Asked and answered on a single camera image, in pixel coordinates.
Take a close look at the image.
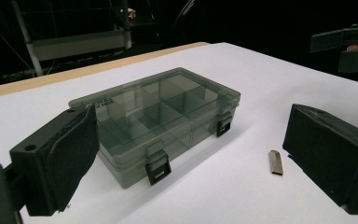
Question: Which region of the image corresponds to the wooden table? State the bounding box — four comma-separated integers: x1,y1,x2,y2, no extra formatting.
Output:
0,41,211,101

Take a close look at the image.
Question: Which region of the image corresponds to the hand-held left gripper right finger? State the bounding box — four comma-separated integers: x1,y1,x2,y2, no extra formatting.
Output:
282,103,358,216

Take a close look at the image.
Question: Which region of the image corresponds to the small metal strip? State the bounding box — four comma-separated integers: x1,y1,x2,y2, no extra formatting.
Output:
268,149,284,176

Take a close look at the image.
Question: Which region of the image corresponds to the grey transparent compartment box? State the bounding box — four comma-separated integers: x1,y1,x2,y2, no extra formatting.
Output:
68,66,241,190

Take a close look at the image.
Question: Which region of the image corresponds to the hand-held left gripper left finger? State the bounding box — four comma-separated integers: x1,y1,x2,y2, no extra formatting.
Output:
9,104,101,217

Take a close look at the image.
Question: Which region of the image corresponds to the white board sheet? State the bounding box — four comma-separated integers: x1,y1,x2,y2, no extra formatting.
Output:
0,42,358,224

